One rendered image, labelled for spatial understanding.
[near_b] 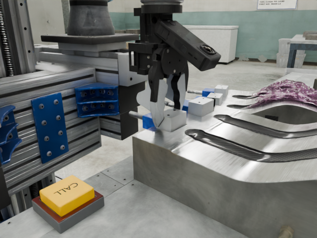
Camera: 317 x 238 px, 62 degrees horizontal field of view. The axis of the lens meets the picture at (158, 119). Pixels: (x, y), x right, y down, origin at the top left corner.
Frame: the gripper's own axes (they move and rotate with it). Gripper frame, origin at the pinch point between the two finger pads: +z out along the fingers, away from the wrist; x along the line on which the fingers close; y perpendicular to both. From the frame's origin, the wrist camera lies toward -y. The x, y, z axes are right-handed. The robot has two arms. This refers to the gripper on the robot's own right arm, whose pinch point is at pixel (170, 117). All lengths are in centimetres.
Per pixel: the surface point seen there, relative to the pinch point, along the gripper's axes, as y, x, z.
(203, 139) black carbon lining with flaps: -7.5, 0.0, 2.5
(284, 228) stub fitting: -24.5, 9.0, 6.1
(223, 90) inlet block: 6.7, -36.3, 3.0
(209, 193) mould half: -13.8, 8.3, 6.4
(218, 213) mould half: -15.6, 8.3, 9.2
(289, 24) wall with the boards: 167, -704, -7
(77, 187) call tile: 3.3, 19.6, 6.9
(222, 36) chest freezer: 288, -592, 21
